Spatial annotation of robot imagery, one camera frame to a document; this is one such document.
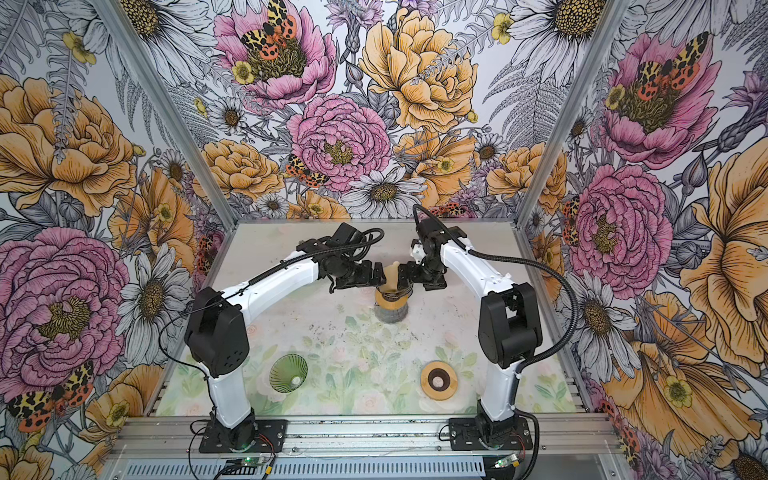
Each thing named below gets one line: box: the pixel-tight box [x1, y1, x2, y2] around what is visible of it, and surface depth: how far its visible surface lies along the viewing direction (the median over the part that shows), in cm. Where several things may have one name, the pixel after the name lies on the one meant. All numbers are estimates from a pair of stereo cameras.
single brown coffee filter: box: [379, 261, 400, 292], surface depth 87 cm
